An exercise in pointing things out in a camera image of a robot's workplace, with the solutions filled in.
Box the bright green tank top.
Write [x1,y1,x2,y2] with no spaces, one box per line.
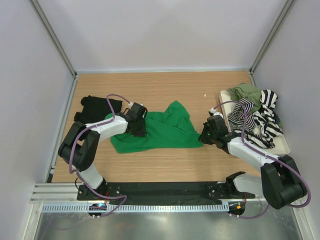
[110,101,203,154]

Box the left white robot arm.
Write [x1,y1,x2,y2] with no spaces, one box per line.
[58,102,148,200]

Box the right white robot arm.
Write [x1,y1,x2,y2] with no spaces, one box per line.
[198,115,311,210]

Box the black white striped tank top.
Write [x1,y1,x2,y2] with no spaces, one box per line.
[227,98,283,149]

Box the olive green tank top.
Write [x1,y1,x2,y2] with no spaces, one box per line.
[227,82,279,114]

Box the white plastic tray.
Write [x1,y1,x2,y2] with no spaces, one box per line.
[219,90,290,156]

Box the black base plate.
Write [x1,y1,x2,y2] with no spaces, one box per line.
[76,181,251,206]

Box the left aluminium frame post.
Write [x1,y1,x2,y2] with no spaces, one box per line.
[29,0,77,78]

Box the aluminium frame post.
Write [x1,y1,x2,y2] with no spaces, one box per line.
[29,0,77,78]
[249,0,296,77]

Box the slotted cable duct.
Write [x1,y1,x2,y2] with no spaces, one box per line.
[41,202,229,214]

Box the aluminium front rail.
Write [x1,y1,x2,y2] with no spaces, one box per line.
[29,182,83,204]

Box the right aluminium frame post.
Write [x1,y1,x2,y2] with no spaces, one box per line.
[249,0,296,77]

